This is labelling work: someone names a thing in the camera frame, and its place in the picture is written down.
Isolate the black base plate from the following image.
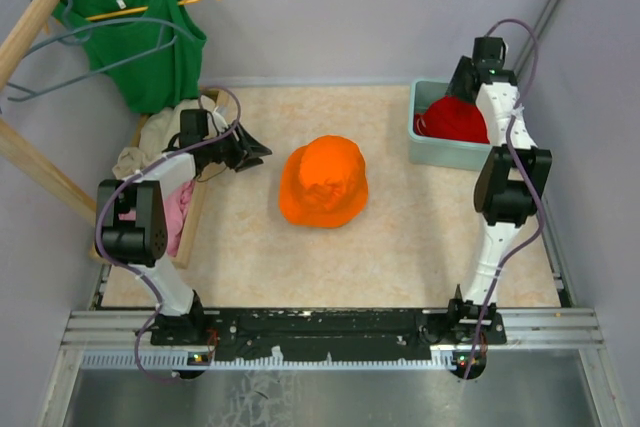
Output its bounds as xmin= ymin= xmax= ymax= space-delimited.
xmin=151 ymin=300 xmax=506 ymax=362

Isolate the aluminium rail frame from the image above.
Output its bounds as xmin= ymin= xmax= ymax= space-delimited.
xmin=61 ymin=308 xmax=604 ymax=380

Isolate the grey clothes hanger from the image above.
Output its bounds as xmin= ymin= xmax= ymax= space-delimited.
xmin=6 ymin=0 xmax=196 ymax=103

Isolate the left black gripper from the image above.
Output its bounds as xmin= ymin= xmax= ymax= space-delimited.
xmin=201 ymin=119 xmax=271 ymax=172

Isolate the red hat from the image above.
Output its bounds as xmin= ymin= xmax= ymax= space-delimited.
xmin=413 ymin=96 xmax=489 ymax=144

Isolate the light blue plastic bin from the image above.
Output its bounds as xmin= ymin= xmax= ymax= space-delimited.
xmin=407 ymin=78 xmax=491 ymax=172

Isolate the wooden clothes rack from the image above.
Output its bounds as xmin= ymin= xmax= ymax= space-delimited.
xmin=0 ymin=0 xmax=221 ymax=269

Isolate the green tank top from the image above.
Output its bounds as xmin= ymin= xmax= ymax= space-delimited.
xmin=53 ymin=0 xmax=207 ymax=114

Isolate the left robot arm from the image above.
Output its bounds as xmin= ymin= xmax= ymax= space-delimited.
xmin=95 ymin=108 xmax=272 ymax=345

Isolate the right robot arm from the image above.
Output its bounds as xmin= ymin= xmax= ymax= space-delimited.
xmin=446 ymin=36 xmax=552 ymax=345

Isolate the beige garment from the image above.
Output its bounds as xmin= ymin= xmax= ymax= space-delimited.
xmin=112 ymin=106 xmax=183 ymax=179

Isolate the pink garment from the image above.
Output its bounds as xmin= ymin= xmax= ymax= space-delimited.
xmin=119 ymin=179 xmax=197 ymax=258

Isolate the orange bucket hat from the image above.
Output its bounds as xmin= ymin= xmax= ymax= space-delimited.
xmin=278 ymin=135 xmax=369 ymax=229

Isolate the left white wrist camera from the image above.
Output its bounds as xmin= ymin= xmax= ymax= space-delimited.
xmin=198 ymin=93 xmax=228 ymax=136

